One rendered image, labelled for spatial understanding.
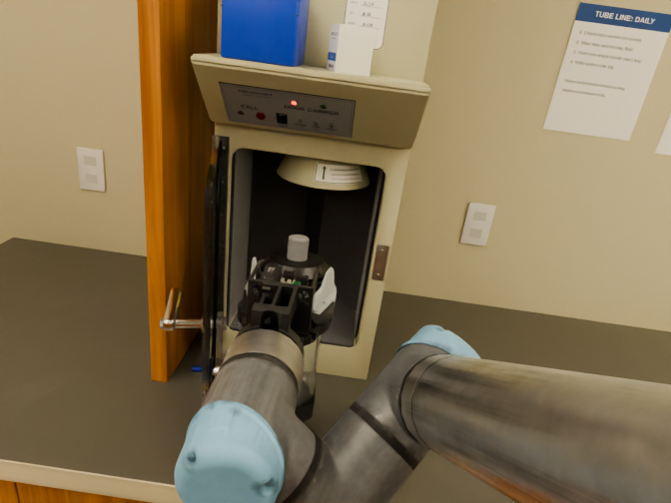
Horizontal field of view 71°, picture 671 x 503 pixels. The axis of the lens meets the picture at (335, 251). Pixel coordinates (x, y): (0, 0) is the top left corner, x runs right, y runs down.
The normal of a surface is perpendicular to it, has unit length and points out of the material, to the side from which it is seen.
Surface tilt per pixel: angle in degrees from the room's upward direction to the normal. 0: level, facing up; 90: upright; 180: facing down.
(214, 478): 90
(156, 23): 90
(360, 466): 46
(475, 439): 91
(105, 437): 0
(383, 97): 135
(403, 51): 90
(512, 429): 75
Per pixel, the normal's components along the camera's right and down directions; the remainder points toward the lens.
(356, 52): 0.24, 0.42
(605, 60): -0.07, 0.39
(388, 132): -0.14, 0.92
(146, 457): 0.12, -0.91
